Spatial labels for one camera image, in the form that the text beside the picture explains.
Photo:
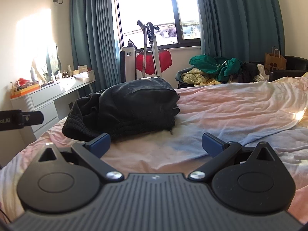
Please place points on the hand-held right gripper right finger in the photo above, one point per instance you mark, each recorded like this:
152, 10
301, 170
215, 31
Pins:
211, 146

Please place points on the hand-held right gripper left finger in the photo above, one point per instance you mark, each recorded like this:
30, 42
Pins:
101, 142

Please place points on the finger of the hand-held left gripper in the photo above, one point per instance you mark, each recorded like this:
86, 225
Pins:
33, 118

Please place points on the black pants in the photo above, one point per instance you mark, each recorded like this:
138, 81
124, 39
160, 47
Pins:
134, 105

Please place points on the white desk with drawers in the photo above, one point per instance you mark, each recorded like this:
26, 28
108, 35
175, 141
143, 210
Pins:
43, 96

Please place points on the orange tray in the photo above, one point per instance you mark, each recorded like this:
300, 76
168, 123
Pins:
24, 92

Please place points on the pastel bed sheet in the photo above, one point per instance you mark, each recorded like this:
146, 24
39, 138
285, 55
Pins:
228, 115

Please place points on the white spray bottle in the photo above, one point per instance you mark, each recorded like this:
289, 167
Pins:
33, 74

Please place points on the small clear bottle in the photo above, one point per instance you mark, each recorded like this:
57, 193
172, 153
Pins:
69, 71

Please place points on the table mirror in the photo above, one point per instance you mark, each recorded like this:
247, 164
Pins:
54, 62

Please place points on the white paper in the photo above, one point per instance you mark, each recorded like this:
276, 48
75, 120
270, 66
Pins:
80, 76

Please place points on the beige box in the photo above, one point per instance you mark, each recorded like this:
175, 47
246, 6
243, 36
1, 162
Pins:
80, 69

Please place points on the yellow knit garment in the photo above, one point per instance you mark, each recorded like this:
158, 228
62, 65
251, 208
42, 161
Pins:
192, 77

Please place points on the green garment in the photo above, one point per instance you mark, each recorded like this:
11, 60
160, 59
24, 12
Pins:
207, 65

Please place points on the black garment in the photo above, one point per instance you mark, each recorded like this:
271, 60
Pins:
250, 71

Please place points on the white garment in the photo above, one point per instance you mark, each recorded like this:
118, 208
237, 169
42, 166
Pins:
262, 73

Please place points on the red cloth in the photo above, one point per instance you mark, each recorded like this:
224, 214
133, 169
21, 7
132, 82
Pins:
163, 61

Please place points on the black drying rack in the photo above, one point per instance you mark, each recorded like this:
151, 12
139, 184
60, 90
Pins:
155, 53

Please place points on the brown paper bag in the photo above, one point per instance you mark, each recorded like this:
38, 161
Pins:
274, 61

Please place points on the teal curtain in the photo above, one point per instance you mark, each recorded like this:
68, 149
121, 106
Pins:
93, 28
240, 16

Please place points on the black armchair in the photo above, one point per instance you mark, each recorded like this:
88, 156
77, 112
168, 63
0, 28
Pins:
296, 63

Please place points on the window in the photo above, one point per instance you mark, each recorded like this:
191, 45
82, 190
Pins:
149, 4

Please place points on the white chair with dark frame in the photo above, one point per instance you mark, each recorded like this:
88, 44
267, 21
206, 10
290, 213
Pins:
128, 65

